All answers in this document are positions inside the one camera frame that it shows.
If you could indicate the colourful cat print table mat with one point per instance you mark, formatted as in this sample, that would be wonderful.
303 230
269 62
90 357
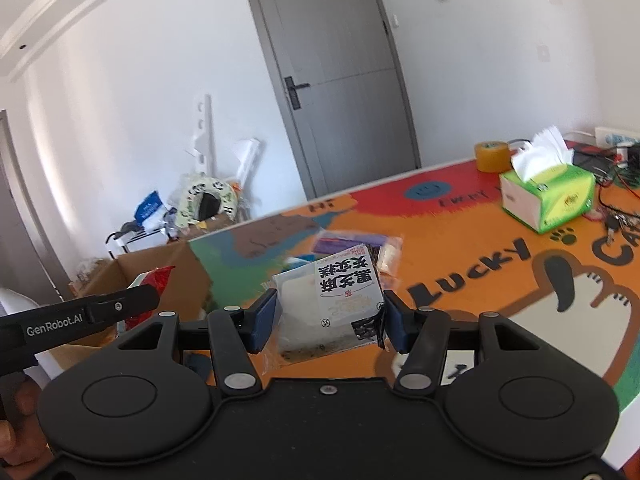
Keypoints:
450 240

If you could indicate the panda print toilet seat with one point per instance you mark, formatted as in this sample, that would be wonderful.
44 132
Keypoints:
187 205

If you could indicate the red and black flat case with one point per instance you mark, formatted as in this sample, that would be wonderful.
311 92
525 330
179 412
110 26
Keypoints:
590 157

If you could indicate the blue and white bag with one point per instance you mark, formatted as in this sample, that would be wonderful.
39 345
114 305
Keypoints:
150 207

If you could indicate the black and white snack packet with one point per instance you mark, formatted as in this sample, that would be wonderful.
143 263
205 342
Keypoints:
330 300

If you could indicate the blue and white snack packet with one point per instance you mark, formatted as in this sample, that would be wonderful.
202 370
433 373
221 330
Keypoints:
300 260

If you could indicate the grey door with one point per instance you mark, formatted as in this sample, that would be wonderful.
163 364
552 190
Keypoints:
340 60

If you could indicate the brown box with orange print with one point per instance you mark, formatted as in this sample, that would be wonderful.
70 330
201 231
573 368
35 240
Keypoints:
87 270

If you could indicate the tall white plastic board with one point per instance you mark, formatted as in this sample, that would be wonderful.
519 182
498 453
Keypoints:
202 130

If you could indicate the yellow tape roll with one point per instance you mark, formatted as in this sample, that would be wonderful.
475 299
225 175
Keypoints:
492 157

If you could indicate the small open cardboard box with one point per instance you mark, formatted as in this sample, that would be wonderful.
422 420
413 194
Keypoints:
215 224

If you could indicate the green tissue box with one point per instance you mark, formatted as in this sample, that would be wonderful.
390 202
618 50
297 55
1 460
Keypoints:
560 200

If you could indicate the bunch of keys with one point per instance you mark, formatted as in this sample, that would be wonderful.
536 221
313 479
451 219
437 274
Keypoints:
612 222

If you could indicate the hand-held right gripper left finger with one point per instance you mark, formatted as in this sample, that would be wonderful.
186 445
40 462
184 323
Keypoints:
262 320

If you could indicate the small red snack packet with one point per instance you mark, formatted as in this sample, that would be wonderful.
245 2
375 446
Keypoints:
160 277

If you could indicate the purple and white snack packet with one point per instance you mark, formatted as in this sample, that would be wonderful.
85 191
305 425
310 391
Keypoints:
345 244

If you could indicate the brown door frame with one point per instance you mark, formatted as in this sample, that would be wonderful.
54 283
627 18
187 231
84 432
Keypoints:
25 240

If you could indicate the large cardboard box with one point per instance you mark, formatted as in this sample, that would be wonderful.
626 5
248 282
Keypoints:
190 265

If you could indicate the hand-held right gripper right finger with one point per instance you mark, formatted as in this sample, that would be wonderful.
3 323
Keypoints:
397 322

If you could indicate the short white plastic board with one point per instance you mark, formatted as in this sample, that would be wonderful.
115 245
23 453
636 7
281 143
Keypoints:
247 155

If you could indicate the white power strip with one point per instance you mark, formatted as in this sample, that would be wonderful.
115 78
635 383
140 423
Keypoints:
615 135

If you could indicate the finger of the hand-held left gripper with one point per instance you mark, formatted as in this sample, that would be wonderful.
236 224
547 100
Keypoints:
125 302

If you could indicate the person's left hand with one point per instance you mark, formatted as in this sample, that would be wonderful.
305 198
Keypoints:
25 405

